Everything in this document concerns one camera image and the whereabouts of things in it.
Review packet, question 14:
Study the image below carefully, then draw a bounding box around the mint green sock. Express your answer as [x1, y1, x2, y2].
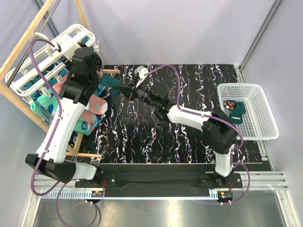
[30, 90, 58, 125]
[73, 119, 98, 136]

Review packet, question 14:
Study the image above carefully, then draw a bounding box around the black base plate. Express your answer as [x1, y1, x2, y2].
[75, 164, 243, 195]

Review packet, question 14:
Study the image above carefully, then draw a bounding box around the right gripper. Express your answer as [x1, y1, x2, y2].
[116, 77, 159, 109]

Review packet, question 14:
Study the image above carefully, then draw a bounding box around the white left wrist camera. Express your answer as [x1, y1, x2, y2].
[55, 34, 80, 60]

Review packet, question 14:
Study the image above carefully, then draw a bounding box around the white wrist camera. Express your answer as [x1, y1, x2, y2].
[55, 34, 80, 60]
[134, 66, 148, 88]

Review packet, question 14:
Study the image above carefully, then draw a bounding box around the white cable duct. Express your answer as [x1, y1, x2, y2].
[42, 189, 218, 200]

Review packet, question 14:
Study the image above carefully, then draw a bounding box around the coral pink sock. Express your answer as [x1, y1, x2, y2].
[79, 110, 97, 123]
[53, 75, 108, 115]

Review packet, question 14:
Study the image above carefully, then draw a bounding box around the white plastic basket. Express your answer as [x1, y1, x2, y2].
[217, 83, 279, 140]

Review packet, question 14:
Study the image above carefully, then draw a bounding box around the white plastic clip hanger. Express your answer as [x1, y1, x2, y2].
[4, 23, 100, 95]

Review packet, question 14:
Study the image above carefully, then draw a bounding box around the wooden drying rack frame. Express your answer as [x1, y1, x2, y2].
[0, 0, 120, 158]

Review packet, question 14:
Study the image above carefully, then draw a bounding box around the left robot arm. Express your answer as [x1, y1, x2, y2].
[25, 47, 102, 187]

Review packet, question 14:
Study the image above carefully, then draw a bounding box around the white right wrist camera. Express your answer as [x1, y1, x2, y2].
[134, 66, 148, 88]

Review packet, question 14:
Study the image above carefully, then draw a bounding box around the metal hanging rod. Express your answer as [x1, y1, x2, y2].
[6, 0, 60, 87]

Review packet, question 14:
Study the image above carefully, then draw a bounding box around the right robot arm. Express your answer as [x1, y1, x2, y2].
[117, 82, 237, 189]

